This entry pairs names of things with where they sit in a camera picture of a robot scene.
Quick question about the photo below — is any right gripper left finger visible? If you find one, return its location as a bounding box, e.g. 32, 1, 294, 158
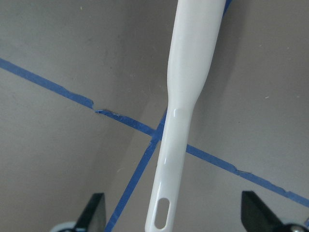
73, 193, 106, 232

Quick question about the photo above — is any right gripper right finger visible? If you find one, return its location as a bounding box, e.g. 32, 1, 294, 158
241, 191, 287, 232

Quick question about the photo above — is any white hand brush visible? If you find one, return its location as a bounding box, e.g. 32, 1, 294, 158
145, 0, 226, 232

